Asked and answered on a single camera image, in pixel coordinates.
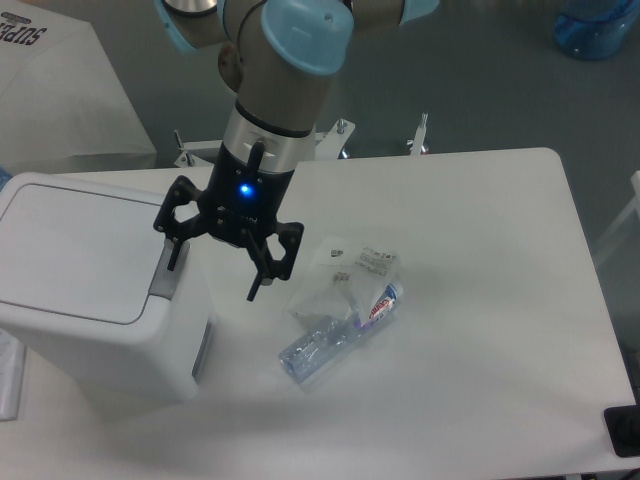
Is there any white metal base frame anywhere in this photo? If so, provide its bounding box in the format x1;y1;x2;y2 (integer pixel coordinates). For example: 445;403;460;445
173;118;356;168

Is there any white push-top trash can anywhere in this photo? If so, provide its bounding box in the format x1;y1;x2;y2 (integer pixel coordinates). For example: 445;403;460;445
1;173;216;402

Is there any blue water jug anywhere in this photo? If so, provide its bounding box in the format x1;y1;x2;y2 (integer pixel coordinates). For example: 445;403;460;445
552;1;639;61

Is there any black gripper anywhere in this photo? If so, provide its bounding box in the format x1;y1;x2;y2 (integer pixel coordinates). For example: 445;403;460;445
152;142;305;302

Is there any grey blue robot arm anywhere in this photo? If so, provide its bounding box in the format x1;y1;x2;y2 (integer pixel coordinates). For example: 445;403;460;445
154;0;436;287

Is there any metal clamp bolt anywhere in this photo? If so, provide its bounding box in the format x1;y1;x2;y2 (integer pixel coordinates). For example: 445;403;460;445
406;112;430;156

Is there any black device at table edge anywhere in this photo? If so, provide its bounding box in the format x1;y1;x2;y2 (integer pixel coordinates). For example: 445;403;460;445
604;405;639;458

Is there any white cloth with lettering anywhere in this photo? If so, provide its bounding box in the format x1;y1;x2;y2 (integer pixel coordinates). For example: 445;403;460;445
1;1;156;174

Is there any clear plastic water bottle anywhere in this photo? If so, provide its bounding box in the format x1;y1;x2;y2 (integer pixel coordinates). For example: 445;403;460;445
277;279;405;386

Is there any crumpled clear plastic bag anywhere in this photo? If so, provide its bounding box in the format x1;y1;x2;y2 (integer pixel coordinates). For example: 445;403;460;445
287;236;400;328

